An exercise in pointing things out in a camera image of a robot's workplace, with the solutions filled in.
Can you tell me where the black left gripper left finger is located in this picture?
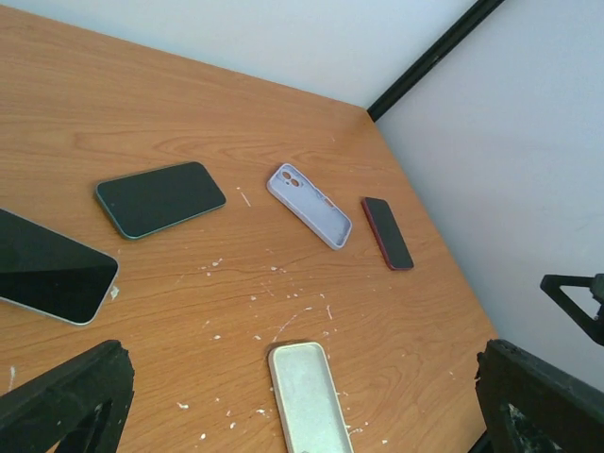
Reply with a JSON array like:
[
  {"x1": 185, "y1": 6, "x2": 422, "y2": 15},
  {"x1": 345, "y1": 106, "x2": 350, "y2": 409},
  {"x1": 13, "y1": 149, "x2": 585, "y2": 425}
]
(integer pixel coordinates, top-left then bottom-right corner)
[{"x1": 1, "y1": 340, "x2": 134, "y2": 452}]

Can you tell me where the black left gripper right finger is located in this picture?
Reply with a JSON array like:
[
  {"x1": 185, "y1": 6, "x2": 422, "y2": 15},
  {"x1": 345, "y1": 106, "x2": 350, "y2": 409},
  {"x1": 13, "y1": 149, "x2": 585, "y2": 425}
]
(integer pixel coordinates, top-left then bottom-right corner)
[{"x1": 476, "y1": 340, "x2": 603, "y2": 452}]

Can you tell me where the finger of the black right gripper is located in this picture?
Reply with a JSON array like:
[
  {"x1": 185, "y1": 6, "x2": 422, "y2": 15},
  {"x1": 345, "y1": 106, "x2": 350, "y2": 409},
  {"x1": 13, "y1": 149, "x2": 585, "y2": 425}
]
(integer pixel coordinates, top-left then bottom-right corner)
[{"x1": 540, "y1": 274, "x2": 604, "y2": 346}]

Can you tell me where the white-edged black phone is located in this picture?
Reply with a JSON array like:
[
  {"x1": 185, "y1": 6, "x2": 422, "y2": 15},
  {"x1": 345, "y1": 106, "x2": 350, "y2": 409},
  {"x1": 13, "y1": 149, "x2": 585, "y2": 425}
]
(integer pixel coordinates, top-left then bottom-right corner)
[{"x1": 1, "y1": 210, "x2": 119, "y2": 326}]

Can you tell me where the cream phone case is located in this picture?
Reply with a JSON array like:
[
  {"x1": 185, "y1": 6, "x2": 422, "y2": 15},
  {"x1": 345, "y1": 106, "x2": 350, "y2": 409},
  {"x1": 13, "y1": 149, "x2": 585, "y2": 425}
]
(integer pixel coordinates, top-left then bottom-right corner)
[{"x1": 268, "y1": 342, "x2": 353, "y2": 453}]

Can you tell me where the red-edged black phone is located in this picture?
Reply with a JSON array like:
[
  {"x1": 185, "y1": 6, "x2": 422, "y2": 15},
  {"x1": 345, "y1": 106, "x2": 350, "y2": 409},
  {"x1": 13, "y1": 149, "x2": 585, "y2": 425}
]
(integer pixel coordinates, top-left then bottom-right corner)
[{"x1": 361, "y1": 197, "x2": 414, "y2": 271}]

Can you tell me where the green-edged black phone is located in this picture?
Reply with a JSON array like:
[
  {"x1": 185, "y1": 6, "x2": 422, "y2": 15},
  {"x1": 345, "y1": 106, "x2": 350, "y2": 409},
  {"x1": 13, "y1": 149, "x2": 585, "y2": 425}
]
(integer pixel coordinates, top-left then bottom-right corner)
[{"x1": 94, "y1": 161, "x2": 227, "y2": 240}]

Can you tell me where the lavender phone case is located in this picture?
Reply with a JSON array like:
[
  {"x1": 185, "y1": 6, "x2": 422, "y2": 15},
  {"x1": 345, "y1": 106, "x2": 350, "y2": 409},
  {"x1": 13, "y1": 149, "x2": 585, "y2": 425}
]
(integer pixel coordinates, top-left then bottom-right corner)
[{"x1": 266, "y1": 163, "x2": 352, "y2": 250}]

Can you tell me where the black corner frame post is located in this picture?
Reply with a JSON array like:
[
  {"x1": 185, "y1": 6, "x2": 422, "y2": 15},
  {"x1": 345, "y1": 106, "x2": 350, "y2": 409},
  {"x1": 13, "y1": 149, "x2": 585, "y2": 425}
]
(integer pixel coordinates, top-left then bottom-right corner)
[{"x1": 367, "y1": 0, "x2": 504, "y2": 123}]

